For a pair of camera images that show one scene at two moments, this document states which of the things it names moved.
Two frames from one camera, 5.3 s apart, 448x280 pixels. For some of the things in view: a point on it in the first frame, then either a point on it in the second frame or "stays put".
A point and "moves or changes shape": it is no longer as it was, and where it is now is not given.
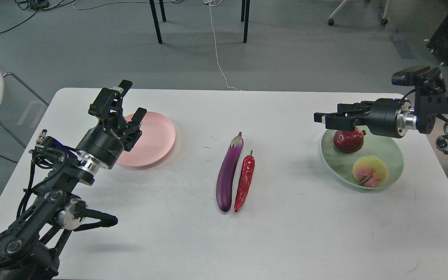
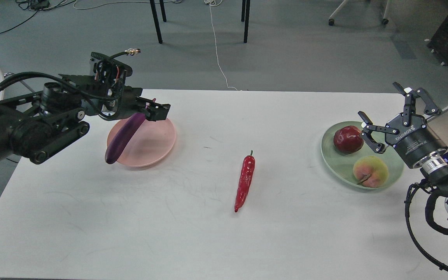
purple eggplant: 224,186 moves or changes shape
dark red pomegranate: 349,142 stays put
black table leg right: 247,14 stays put
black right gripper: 380,115 → 415,142
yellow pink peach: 370,171 stays put
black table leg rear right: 243,10 stays put
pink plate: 157,140 stays put
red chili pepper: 247,170 stays put
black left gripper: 106,142 → 129,102
